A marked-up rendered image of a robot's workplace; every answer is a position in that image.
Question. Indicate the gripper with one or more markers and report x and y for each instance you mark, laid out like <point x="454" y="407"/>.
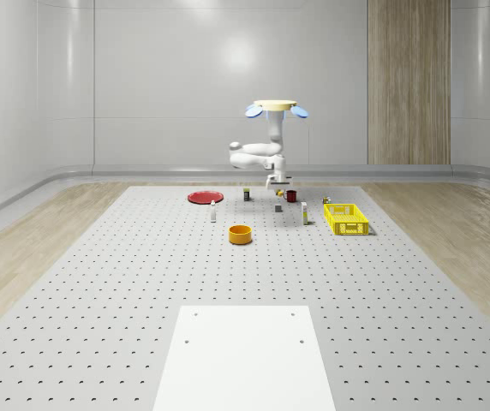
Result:
<point x="278" y="182"/>

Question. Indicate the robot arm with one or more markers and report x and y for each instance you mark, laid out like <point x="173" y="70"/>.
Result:
<point x="253" y="150"/>

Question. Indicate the red mug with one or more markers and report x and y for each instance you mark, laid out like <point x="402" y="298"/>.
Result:
<point x="291" y="196"/>

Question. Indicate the grey cube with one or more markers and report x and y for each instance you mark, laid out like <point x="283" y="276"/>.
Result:
<point x="278" y="209"/>

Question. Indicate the flat-sided can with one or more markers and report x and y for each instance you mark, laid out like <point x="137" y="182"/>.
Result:
<point x="247" y="194"/>

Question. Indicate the yellow and white box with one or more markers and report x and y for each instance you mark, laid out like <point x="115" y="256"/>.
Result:
<point x="304" y="214"/>

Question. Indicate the yellow bowl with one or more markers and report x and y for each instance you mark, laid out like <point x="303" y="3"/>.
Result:
<point x="240" y="236"/>

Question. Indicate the small white bottle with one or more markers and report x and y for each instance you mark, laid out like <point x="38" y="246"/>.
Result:
<point x="213" y="214"/>

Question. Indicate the red plate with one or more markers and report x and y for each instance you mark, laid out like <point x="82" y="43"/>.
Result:
<point x="205" y="197"/>

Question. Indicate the drone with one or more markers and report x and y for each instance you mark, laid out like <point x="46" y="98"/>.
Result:
<point x="276" y="104"/>

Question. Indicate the yellow basket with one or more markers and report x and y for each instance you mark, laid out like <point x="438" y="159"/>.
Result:
<point x="356" y="229"/>

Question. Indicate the white board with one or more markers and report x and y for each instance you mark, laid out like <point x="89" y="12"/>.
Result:
<point x="245" y="359"/>

